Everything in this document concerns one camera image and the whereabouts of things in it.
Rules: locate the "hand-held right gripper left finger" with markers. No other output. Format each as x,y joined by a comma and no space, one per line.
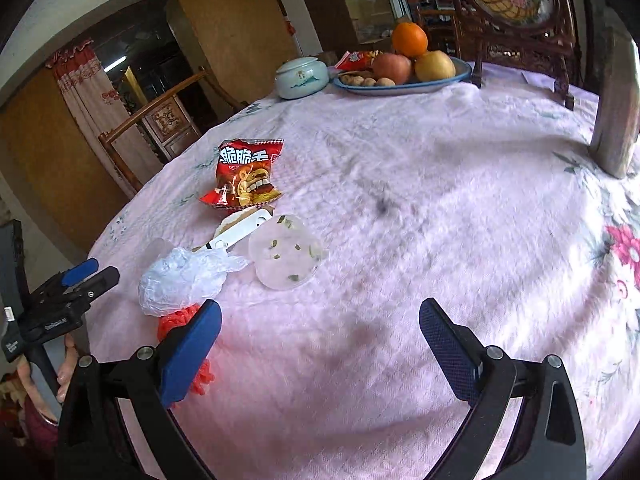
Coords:
192,350

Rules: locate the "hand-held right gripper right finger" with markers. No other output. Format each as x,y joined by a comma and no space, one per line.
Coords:
447,350

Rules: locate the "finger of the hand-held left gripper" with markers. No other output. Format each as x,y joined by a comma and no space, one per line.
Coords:
80,271
97,285

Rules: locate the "orange red mesh pompom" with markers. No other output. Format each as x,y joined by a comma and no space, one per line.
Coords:
172,322

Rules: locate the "white plastic bag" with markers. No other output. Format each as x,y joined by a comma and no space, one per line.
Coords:
175,280

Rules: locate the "clear plastic cup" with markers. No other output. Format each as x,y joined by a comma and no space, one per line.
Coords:
285,260

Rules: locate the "red snack bag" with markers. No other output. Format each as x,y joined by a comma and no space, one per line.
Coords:
245,170

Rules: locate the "person's left hand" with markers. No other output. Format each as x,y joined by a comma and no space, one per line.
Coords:
67,370

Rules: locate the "plywood door panel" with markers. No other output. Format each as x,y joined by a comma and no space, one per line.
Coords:
40,160

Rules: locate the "pink tablecloth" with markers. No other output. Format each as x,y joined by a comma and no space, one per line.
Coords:
400,210

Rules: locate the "wooden armchair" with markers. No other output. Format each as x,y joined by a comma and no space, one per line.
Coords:
170,122

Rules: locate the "pink floral curtain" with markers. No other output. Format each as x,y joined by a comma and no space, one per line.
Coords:
85,90

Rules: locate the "blue rimmed fruit plate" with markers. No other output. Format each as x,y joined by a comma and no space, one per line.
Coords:
430,86

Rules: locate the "pile of walnuts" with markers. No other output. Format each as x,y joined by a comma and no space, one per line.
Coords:
370,81

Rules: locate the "yellow pear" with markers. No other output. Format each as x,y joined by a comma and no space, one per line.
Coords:
435,66

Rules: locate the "red apple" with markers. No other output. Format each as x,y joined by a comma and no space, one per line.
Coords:
392,67

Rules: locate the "white ceramic lidded jar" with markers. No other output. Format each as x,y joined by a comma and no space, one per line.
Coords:
300,80

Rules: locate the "plywood wardrobe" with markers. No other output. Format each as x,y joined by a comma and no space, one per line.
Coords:
235,25

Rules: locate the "silver metal bottle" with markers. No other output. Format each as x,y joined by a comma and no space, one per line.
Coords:
615,110

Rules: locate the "small red snack packet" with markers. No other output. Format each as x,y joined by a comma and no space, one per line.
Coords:
352,60

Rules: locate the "orange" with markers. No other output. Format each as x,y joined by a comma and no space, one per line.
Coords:
410,40

